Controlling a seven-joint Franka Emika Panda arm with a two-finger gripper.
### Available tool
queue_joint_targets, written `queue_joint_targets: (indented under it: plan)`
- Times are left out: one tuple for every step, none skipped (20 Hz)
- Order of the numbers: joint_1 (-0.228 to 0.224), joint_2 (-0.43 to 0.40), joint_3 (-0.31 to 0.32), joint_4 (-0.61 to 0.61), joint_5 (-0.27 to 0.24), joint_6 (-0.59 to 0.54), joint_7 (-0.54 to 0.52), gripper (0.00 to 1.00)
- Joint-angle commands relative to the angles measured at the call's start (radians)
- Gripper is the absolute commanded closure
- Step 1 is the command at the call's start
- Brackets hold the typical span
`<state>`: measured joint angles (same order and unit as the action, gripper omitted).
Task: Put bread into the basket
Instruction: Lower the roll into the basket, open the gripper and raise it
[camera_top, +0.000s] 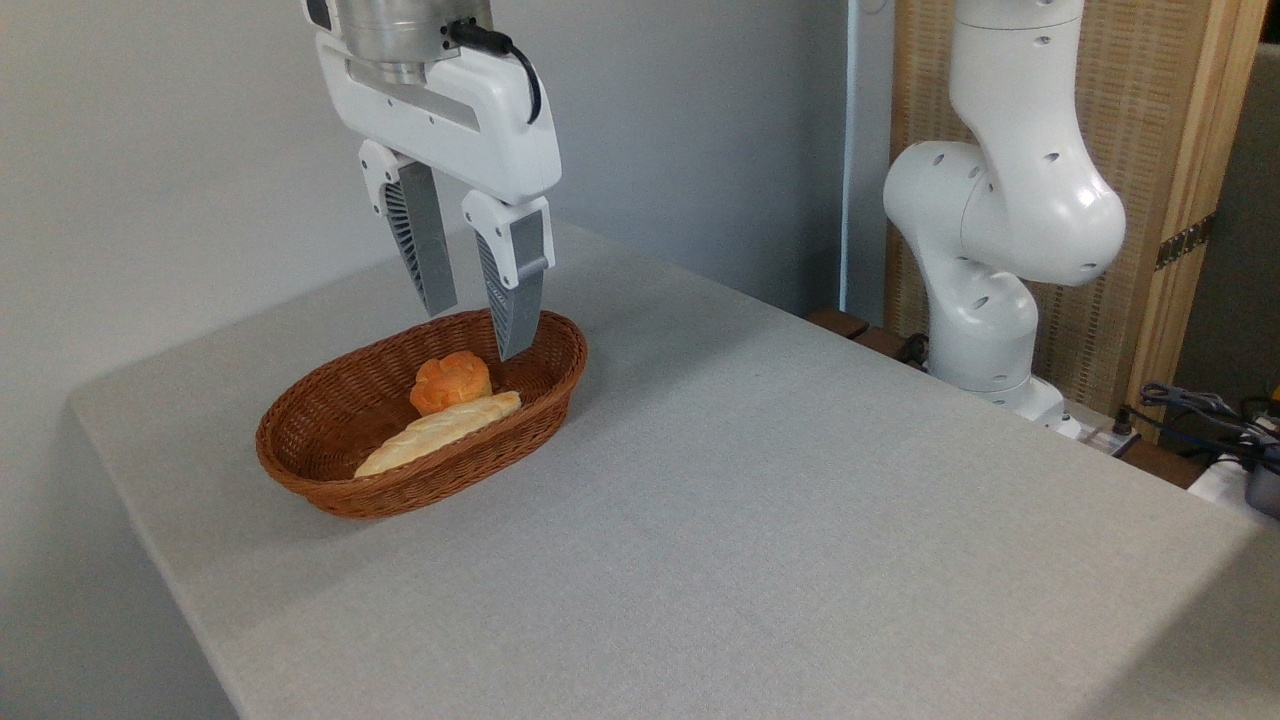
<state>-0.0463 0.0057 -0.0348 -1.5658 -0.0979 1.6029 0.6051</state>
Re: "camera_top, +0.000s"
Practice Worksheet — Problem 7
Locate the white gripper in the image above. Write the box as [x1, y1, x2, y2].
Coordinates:
[315, 12, 563, 363]

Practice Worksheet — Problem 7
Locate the round orange bread bun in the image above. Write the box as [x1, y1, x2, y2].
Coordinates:
[409, 351, 493, 417]

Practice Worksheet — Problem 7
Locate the long pale bread loaf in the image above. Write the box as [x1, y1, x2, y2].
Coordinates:
[354, 390, 523, 479]

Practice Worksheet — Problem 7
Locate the brown wicker basket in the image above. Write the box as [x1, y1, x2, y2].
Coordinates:
[255, 308, 589, 520]

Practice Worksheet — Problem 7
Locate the silver wrist flange cylinder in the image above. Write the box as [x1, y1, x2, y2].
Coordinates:
[305, 0, 496, 87]

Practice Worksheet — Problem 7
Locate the brown wooden block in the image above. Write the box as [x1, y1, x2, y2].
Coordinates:
[805, 307, 871, 341]

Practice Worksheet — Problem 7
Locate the black plug connector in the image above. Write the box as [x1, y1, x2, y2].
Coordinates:
[1108, 404, 1143, 459]

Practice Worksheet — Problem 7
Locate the wooden woven folding screen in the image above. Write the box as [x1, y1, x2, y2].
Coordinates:
[885, 0, 1269, 443]

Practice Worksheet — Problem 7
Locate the metal screen hinge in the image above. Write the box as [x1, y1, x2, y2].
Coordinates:
[1155, 214, 1217, 272]

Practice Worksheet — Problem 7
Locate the white power strip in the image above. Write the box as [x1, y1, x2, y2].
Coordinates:
[1185, 453, 1280, 526]

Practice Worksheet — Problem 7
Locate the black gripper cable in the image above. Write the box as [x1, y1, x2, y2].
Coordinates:
[445, 19, 544, 126]

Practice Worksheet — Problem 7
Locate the blue black cable bundle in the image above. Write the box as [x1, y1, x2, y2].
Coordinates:
[1138, 382, 1280, 456]

